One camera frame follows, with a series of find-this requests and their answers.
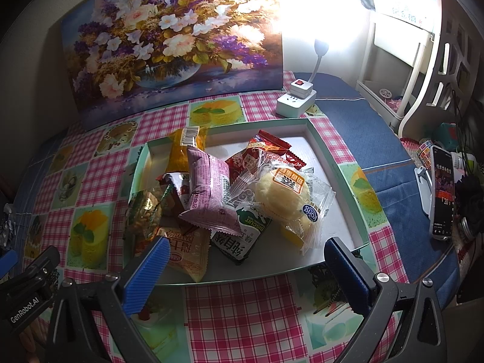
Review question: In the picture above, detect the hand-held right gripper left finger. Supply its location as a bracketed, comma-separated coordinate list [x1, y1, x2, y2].
[44, 236, 172, 363]

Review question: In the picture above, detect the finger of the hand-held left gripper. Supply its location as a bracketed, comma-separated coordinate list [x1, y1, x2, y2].
[0, 249, 18, 275]
[24, 245, 61, 277]

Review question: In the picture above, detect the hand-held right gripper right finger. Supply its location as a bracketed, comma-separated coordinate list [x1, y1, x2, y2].
[324, 237, 449, 363]

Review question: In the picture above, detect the white cardboard tray green rim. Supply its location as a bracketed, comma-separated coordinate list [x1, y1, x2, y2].
[129, 117, 373, 286]

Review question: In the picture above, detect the tan bread packet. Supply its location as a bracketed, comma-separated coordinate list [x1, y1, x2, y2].
[149, 227, 211, 283]

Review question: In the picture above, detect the yellow jelly cup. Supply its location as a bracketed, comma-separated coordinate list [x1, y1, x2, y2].
[279, 222, 315, 251]

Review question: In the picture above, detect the red white snack packet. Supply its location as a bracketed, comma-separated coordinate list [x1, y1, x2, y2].
[159, 172, 191, 218]

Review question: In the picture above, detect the green white biscuit packet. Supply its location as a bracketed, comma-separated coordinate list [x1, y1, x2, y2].
[210, 200, 273, 266]

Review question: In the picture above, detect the pink snack packet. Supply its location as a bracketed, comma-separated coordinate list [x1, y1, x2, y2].
[178, 147, 243, 237]

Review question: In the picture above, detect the round bun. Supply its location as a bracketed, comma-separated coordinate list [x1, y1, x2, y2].
[230, 150, 337, 257]

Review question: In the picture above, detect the yellow cake packet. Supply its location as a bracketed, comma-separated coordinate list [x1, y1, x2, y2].
[166, 126, 208, 175]

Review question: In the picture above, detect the small dark red wafer packet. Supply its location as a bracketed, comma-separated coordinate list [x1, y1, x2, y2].
[257, 129, 308, 170]

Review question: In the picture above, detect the crumpled foil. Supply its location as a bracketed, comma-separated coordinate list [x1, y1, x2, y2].
[0, 204, 19, 250]

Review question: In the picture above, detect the white phone stand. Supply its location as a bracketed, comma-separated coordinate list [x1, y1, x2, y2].
[414, 164, 433, 216]

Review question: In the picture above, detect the smartphone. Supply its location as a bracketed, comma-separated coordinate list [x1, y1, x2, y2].
[429, 144, 460, 240]

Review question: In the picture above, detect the metal jar lid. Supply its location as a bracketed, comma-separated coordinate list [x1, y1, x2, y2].
[459, 215, 482, 240]

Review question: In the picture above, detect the black cloth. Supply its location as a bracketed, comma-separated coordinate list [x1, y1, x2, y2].
[454, 176, 484, 235]

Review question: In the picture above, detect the blue cloth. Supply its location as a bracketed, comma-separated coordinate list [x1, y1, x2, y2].
[302, 72, 462, 307]

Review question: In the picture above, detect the white green cup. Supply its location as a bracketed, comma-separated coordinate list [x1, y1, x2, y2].
[452, 151, 478, 172]

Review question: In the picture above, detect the teal toy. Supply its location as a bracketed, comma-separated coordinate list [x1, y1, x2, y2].
[439, 121, 464, 144]

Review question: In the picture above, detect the white power socket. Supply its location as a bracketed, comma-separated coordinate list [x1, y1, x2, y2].
[276, 94, 316, 119]

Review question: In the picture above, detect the white carved chair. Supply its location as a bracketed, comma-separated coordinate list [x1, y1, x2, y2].
[397, 0, 484, 137]

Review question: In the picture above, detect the flower painting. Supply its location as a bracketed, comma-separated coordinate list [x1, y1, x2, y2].
[60, 0, 284, 131]

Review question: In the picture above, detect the white adapter red switch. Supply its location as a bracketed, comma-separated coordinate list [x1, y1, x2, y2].
[289, 79, 314, 101]

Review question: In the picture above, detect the black cable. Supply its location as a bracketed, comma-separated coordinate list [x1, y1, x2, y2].
[452, 87, 477, 152]

